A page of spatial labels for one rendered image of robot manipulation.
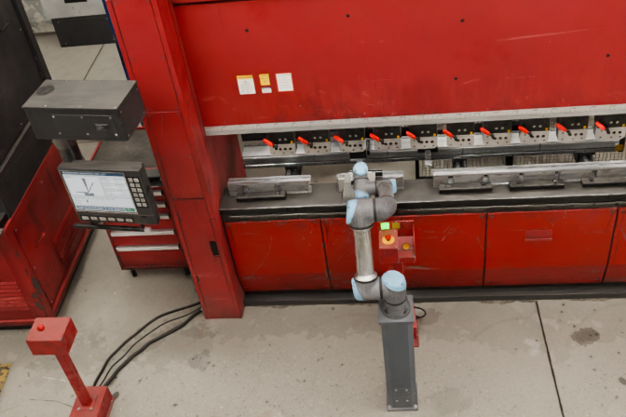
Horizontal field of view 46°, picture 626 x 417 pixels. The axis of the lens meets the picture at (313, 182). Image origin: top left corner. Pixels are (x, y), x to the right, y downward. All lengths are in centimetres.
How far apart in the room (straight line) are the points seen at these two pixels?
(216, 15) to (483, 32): 134
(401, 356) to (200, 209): 140
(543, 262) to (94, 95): 278
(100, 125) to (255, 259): 155
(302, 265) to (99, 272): 166
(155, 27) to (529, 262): 259
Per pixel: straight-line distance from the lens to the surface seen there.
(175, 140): 407
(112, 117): 357
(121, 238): 520
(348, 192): 422
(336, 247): 457
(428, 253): 461
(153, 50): 379
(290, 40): 387
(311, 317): 491
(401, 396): 433
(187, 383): 477
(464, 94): 403
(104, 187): 386
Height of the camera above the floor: 370
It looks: 39 degrees down
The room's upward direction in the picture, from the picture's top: 9 degrees counter-clockwise
